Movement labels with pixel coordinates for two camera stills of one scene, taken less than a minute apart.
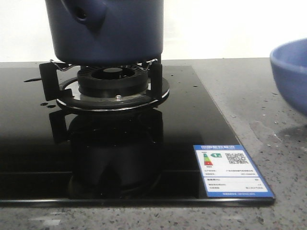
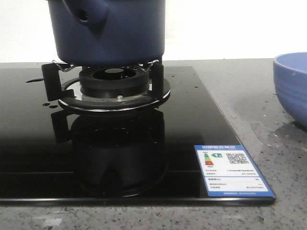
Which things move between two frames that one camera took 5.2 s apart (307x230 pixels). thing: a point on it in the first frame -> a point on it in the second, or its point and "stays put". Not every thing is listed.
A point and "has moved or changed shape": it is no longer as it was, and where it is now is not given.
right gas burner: [111, 88] stays put
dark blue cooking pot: [104, 32] stays put
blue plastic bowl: [289, 62] has moved or changed shape
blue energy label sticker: [227, 171] stays put
